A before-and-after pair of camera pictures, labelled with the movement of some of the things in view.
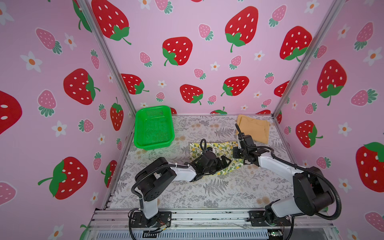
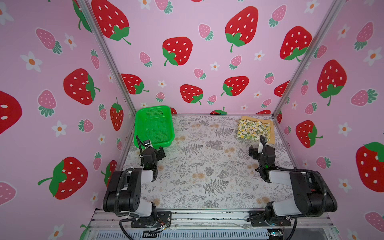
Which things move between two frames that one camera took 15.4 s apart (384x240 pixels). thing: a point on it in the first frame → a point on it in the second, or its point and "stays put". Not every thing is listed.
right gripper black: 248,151 → 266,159
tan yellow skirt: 258,128 → 272,139
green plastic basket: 153,127 stays put
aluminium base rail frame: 115,225 stays put
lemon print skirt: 221,148 → 253,130
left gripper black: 220,166 → 161,153
